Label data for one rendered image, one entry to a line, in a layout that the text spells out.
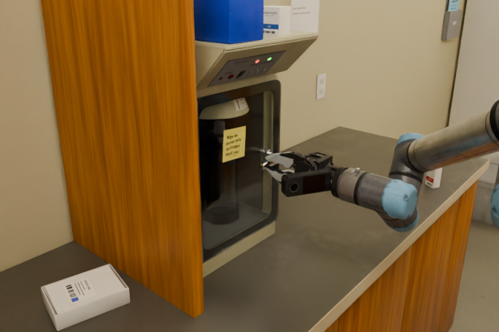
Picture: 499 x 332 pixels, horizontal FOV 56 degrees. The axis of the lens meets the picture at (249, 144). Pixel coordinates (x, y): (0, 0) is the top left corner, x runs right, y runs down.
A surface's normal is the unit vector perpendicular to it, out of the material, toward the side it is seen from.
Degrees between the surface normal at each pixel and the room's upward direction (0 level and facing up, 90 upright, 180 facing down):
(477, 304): 0
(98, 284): 0
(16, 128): 90
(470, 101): 90
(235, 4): 90
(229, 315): 0
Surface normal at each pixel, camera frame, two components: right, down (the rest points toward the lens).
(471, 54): -0.65, 0.25
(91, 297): 0.00, -0.94
